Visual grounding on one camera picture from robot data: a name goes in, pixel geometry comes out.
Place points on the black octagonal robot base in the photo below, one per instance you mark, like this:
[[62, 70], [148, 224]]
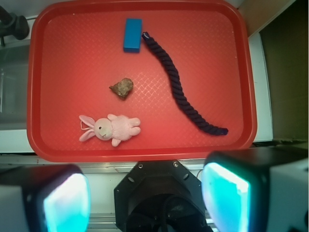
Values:
[[160, 196]]

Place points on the brown rock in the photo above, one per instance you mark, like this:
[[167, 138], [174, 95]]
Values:
[[122, 88]]

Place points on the red plastic tray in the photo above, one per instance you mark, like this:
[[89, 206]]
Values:
[[76, 53]]

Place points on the blue rectangular block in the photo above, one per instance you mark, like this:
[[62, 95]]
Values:
[[132, 37]]

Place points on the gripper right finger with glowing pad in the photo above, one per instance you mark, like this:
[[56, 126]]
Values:
[[262, 189]]

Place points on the pink plush bunny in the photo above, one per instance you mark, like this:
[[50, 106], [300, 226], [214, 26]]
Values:
[[117, 129]]

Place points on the black clamp knob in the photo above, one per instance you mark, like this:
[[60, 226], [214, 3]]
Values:
[[12, 25]]

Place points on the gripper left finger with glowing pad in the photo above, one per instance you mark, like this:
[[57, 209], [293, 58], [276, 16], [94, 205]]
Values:
[[52, 198]]

